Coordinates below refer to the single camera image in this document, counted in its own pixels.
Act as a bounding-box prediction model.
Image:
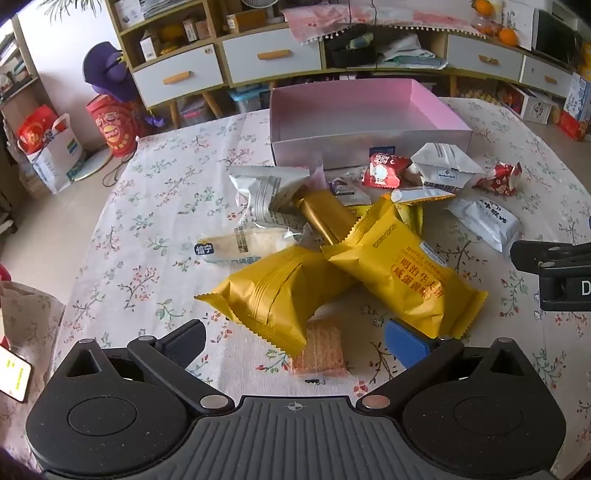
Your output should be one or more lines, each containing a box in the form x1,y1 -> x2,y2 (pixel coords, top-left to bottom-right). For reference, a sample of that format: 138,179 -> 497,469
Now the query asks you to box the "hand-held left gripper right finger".
361,318 -> 528,412

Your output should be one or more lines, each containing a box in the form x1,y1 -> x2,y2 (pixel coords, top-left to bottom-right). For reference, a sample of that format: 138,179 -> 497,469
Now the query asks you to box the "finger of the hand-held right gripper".
510,239 -> 591,278

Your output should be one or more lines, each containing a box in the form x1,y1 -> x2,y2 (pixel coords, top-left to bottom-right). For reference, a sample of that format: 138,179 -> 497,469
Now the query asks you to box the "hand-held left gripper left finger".
61,318 -> 230,414

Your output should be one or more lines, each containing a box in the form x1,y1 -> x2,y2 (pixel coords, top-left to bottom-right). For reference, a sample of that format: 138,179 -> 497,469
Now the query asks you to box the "yellow snack packet red print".
321,198 -> 489,341

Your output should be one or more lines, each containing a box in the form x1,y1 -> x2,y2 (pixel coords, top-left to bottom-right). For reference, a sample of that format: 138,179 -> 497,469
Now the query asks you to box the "white snack packet black print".
444,196 -> 523,253

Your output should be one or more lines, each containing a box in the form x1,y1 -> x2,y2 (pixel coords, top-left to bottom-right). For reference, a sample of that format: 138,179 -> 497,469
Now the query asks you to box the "clear wafer biscuit packet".
288,320 -> 349,385

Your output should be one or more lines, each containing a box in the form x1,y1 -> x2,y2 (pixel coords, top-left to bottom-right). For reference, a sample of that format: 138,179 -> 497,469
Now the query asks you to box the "red white patterned candy packet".
472,161 -> 523,197

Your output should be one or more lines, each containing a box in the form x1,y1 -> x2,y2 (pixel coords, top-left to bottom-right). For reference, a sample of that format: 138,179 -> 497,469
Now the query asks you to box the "plain yellow snack packet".
194,244 -> 358,359

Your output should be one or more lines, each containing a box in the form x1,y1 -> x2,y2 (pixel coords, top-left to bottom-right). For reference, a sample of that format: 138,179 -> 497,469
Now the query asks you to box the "white snack packet dark label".
405,142 -> 486,193

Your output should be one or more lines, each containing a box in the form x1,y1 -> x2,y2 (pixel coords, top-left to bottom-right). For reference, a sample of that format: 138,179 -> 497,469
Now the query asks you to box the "orange white snack packet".
391,186 -> 457,205

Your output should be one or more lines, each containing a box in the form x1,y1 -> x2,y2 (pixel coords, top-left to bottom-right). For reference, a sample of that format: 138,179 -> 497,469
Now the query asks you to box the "gold snack bar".
295,189 -> 360,246

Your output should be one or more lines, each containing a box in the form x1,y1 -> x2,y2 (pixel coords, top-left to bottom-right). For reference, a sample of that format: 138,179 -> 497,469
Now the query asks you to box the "small purple snack packet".
329,176 -> 371,207

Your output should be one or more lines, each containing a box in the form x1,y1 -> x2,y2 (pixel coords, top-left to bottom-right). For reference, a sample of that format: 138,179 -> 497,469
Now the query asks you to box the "silver snack packet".
228,165 -> 311,228

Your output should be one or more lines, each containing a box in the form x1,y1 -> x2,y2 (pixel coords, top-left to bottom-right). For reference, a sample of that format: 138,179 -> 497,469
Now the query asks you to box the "pink cardboard box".
270,78 -> 473,168

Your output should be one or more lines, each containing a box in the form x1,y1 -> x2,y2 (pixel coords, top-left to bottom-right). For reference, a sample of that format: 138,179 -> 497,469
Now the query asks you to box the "blue white carton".
560,71 -> 591,141

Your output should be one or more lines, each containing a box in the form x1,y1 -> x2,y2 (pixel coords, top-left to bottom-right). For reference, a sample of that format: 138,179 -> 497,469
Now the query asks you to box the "white decorated box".
498,83 -> 555,124

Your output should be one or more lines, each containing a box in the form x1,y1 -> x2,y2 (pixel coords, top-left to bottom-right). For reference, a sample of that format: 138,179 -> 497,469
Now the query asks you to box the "smartphone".
0,345 -> 34,404

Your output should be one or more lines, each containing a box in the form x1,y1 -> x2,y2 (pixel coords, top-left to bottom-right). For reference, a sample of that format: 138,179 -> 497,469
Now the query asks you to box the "white round base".
69,148 -> 122,182

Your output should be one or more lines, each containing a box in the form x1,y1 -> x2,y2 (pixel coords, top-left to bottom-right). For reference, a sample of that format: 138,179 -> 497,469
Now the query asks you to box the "black door microwave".
532,8 -> 586,70

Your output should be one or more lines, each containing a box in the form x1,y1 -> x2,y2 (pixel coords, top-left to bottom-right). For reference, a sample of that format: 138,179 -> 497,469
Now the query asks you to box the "white paper shopping bag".
25,113 -> 86,195

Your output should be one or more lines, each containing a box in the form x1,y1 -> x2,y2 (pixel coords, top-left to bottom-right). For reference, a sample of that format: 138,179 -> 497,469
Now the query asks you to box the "red printed bag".
87,95 -> 144,160

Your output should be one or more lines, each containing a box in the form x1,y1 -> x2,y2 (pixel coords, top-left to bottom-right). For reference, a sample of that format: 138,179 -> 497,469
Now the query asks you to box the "small clear storage bin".
178,98 -> 215,125

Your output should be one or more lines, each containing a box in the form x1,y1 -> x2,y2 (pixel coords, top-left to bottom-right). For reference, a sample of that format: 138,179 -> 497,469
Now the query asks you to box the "white printed card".
501,0 -> 537,51

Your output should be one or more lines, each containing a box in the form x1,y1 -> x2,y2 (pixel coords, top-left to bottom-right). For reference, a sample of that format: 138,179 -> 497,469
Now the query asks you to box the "pile of folded cloths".
376,34 -> 446,70

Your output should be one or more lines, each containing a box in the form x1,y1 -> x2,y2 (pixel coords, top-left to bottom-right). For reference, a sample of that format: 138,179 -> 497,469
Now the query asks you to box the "clear storage bin blue lid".
228,87 -> 271,114

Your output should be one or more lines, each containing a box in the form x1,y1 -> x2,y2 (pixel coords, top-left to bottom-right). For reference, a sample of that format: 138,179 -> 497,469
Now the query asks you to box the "red plastic bag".
17,105 -> 61,155

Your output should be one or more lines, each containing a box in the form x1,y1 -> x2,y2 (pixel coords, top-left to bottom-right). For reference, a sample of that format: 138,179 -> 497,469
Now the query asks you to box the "long wooden low cabinet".
217,11 -> 591,100

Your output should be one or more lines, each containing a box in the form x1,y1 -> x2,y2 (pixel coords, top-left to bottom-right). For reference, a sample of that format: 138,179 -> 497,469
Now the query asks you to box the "purple hat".
82,41 -> 141,103

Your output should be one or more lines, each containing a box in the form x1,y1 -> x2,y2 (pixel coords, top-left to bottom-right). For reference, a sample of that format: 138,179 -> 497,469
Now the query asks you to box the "pink tasselled cloth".
281,0 -> 485,44

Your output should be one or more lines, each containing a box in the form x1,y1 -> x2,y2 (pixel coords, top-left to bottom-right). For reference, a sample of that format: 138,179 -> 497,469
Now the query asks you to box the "black tray box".
323,27 -> 377,69

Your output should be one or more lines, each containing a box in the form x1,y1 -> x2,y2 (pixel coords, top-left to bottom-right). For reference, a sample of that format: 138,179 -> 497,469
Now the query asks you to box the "wooden bookshelf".
0,16 -> 61,139

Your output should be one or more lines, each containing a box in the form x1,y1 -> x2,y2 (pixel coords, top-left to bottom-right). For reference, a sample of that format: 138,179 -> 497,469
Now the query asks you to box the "small white carton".
139,31 -> 160,61

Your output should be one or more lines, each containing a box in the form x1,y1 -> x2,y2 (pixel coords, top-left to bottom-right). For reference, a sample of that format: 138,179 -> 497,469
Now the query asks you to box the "tall wooden shelf unit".
104,0 -> 232,130

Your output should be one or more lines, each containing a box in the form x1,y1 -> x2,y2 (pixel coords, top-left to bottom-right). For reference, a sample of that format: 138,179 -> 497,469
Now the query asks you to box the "brown cardboard box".
226,9 -> 269,33

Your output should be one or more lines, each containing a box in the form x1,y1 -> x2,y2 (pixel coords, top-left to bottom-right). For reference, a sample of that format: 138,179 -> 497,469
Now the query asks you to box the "stack of papers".
141,0 -> 185,19

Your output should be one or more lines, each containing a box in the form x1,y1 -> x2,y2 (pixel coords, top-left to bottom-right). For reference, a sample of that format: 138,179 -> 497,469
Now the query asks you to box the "potted plant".
39,0 -> 105,14

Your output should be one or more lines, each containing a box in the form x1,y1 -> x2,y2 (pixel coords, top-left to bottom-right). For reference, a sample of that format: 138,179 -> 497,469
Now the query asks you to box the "white drawer orange handle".
131,45 -> 225,109
521,56 -> 573,99
222,28 -> 322,85
445,34 -> 525,84

